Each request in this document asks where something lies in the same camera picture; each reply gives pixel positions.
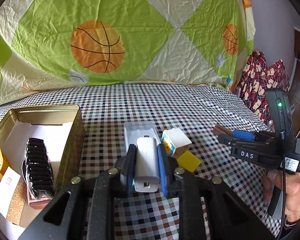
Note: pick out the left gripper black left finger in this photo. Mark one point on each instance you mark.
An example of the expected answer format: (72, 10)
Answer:
(127, 170)

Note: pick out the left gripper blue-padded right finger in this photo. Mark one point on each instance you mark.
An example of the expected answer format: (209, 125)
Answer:
(169, 185)

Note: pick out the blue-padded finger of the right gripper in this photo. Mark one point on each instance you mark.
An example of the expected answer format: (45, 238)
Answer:
(261, 136)

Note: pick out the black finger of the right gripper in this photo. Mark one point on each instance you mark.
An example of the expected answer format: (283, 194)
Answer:
(238, 144)

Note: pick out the brown wooden harmonica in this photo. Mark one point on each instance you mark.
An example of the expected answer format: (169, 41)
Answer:
(219, 129)

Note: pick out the yellow cube box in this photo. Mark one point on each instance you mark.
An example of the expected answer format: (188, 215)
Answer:
(189, 161)

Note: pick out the white power bank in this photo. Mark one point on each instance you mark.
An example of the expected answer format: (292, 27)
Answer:
(146, 174)

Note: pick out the black ribbed hair clip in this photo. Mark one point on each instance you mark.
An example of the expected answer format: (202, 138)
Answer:
(34, 145)

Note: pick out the white and brown cardboard box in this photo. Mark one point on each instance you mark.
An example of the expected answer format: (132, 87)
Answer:
(12, 196)

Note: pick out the right hand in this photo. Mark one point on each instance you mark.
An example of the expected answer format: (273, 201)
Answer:
(292, 206)

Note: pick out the white cube with cartoon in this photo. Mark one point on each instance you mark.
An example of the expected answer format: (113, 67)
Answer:
(175, 142)

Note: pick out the clear plastic case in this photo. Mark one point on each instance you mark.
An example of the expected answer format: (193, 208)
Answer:
(135, 129)

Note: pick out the red plaid bear cloth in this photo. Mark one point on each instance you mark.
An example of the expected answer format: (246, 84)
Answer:
(256, 78)

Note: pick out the gold metal tin box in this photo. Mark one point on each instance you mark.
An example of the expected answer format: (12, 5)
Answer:
(62, 130)

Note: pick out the green basketball bed sheet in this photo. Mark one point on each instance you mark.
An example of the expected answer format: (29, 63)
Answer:
(54, 44)

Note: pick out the black camera module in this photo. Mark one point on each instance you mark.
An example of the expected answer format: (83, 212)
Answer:
(280, 112)

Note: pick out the copper picture frame box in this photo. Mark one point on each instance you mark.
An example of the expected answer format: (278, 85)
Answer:
(39, 179)

